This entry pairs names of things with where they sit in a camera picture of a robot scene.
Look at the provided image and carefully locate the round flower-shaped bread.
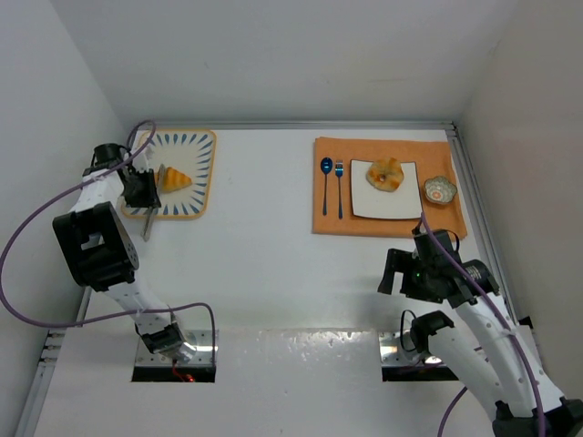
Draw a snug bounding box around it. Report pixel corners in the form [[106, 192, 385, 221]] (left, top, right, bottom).
[[366, 158, 404, 192]]

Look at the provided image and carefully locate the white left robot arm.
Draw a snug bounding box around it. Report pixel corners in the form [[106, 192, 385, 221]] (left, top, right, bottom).
[[52, 143, 197, 364]]

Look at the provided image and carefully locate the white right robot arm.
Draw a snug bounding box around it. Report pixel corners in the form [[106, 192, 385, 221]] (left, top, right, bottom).
[[378, 227, 582, 436]]

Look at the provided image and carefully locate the croissant bread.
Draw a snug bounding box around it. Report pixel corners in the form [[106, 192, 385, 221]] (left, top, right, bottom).
[[154, 167, 192, 193]]

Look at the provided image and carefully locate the white square plate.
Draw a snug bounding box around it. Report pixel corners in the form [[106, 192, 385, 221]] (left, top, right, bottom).
[[350, 159, 423, 220]]

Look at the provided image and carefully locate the yellow-rimmed blue-patterned tray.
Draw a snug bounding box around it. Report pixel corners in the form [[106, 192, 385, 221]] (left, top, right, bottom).
[[130, 128, 217, 220]]

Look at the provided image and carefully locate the small flower-shaped sauce dish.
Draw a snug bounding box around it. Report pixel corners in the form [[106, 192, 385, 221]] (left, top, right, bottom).
[[424, 176, 457, 205]]

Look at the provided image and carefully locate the orange placemat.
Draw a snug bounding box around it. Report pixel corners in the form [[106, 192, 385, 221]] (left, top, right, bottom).
[[312, 137, 456, 238]]

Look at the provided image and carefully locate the blue fork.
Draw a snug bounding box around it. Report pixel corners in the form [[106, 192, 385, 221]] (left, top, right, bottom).
[[334, 159, 343, 219]]

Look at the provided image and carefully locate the blue spoon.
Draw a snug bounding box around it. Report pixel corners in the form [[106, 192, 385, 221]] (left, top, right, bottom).
[[320, 157, 333, 216]]

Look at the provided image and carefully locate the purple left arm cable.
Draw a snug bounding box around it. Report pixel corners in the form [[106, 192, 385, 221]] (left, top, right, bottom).
[[0, 119, 216, 365]]

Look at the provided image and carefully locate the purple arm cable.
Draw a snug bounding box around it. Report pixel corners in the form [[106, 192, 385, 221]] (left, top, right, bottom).
[[0, 119, 216, 365], [412, 211, 547, 437]]

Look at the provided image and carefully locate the black base cable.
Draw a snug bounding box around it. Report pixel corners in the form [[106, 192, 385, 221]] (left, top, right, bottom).
[[399, 309, 423, 354]]

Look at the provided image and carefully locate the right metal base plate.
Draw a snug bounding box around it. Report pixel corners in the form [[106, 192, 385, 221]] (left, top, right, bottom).
[[378, 329, 444, 369]]

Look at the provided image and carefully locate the metal base plate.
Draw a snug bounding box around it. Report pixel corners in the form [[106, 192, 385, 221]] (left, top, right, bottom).
[[135, 330, 218, 368], [378, 329, 444, 369]]

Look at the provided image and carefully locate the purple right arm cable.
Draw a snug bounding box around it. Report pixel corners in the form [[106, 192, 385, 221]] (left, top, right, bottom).
[[412, 211, 547, 437]]

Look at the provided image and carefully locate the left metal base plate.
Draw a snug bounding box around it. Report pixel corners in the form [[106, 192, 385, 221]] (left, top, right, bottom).
[[135, 330, 218, 368]]

